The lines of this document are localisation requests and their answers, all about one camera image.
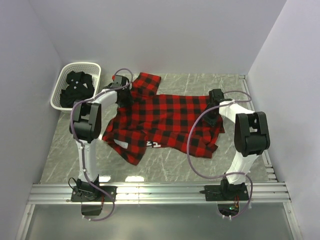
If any white plastic laundry basket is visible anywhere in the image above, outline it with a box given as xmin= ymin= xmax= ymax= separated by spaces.
xmin=50 ymin=62 xmax=102 ymax=114

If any red black plaid shirt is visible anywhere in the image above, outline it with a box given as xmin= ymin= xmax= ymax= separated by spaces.
xmin=102 ymin=72 xmax=225 ymax=166

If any aluminium mounting rail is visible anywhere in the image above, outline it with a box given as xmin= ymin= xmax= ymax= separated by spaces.
xmin=27 ymin=182 xmax=291 ymax=205

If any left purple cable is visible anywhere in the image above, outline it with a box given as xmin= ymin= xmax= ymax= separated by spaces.
xmin=69 ymin=67 xmax=133 ymax=223

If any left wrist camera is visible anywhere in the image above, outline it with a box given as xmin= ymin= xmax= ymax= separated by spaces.
xmin=111 ymin=74 xmax=130 ymax=88

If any black shirt in basket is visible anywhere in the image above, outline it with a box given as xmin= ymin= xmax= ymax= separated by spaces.
xmin=60 ymin=71 xmax=95 ymax=108

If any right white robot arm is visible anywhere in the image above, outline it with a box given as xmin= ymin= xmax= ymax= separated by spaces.
xmin=203 ymin=100 xmax=270 ymax=200

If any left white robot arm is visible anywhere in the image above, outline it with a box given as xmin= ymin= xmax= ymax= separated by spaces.
xmin=69 ymin=86 xmax=133 ymax=201

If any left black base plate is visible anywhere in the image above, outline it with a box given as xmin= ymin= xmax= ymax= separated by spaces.
xmin=70 ymin=186 xmax=117 ymax=203

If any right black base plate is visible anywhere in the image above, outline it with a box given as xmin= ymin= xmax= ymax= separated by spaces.
xmin=199 ymin=185 xmax=249 ymax=202

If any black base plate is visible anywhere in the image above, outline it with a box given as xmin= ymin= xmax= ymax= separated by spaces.
xmin=199 ymin=185 xmax=249 ymax=202
xmin=70 ymin=186 xmax=117 ymax=203

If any aluminium side rail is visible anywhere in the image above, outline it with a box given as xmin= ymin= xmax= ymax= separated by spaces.
xmin=238 ymin=74 xmax=277 ymax=181

